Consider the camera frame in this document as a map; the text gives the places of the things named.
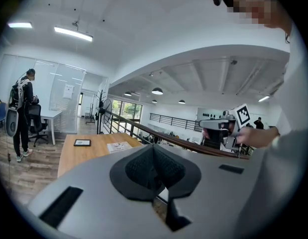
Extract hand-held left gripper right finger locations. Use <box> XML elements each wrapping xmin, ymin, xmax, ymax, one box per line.
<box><xmin>153</xmin><ymin>144</ymin><xmax>266</xmax><ymax>236</ymax></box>

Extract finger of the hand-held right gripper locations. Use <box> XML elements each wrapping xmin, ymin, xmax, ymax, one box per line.
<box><xmin>199</xmin><ymin>119</ymin><xmax>220</xmax><ymax>129</ymax></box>

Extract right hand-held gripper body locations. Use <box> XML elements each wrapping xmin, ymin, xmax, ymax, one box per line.
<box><xmin>219</xmin><ymin>103</ymin><xmax>251</xmax><ymax>151</ymax></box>

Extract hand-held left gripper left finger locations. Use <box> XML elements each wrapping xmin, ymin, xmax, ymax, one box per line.
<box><xmin>28</xmin><ymin>144</ymin><xmax>174</xmax><ymax>239</ymax></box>

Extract person's right forearm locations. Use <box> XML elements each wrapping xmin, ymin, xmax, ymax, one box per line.
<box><xmin>237</xmin><ymin>127</ymin><xmax>281</xmax><ymax>149</ymax></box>

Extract black swivel chair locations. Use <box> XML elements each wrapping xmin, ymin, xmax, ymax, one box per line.
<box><xmin>25</xmin><ymin>104</ymin><xmax>49</xmax><ymax>148</ymax></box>

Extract blue chair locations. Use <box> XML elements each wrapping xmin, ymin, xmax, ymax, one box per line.
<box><xmin>0</xmin><ymin>102</ymin><xmax>7</xmax><ymax>137</ymax></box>

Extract wooden handrail black railing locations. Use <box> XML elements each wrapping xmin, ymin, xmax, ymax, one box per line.
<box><xmin>103</xmin><ymin>110</ymin><xmax>249</xmax><ymax>160</ymax></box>

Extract wooden table with white legs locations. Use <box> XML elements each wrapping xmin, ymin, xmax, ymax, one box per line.
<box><xmin>57</xmin><ymin>132</ymin><xmax>144</xmax><ymax>179</ymax></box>

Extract person's white shirt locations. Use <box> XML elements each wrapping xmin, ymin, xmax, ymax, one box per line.
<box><xmin>233</xmin><ymin>31</ymin><xmax>308</xmax><ymax>239</ymax></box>

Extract white printed booklet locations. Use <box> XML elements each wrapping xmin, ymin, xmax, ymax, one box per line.
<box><xmin>106</xmin><ymin>141</ymin><xmax>132</xmax><ymax>154</ymax></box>

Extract black framed tablet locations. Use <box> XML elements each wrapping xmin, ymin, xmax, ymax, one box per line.
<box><xmin>73</xmin><ymin>139</ymin><xmax>92</xmax><ymax>147</ymax></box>

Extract glass entrance windows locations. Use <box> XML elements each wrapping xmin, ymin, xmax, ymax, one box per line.
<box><xmin>111</xmin><ymin>99</ymin><xmax>143</xmax><ymax>124</ymax></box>

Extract black standing fan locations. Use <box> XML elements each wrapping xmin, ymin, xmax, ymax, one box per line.
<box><xmin>95</xmin><ymin>98</ymin><xmax>112</xmax><ymax>134</ymax></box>

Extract black coat rack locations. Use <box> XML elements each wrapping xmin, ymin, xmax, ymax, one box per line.
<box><xmin>85</xmin><ymin>89</ymin><xmax>107</xmax><ymax>124</ymax></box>

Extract white desk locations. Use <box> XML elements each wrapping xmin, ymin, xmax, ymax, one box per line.
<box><xmin>39</xmin><ymin>110</ymin><xmax>63</xmax><ymax>145</ymax></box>

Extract person's head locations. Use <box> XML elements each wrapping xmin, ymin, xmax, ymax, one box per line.
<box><xmin>227</xmin><ymin>0</ymin><xmax>294</xmax><ymax>44</ymax></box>

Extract white paper sheet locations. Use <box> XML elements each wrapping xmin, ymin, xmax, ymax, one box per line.
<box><xmin>63</xmin><ymin>84</ymin><xmax>75</xmax><ymax>99</ymax></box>

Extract grey oval device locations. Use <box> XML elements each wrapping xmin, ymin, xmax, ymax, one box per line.
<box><xmin>5</xmin><ymin>108</ymin><xmax>19</xmax><ymax>137</ymax></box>

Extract long ceiling light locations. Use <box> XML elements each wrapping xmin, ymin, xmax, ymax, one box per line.
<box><xmin>7</xmin><ymin>21</ymin><xmax>33</xmax><ymax>29</ymax></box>
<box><xmin>54</xmin><ymin>25</ymin><xmax>94</xmax><ymax>42</ymax></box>

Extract black wall railing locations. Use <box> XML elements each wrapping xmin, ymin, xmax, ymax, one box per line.
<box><xmin>149</xmin><ymin>113</ymin><xmax>202</xmax><ymax>133</ymax></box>

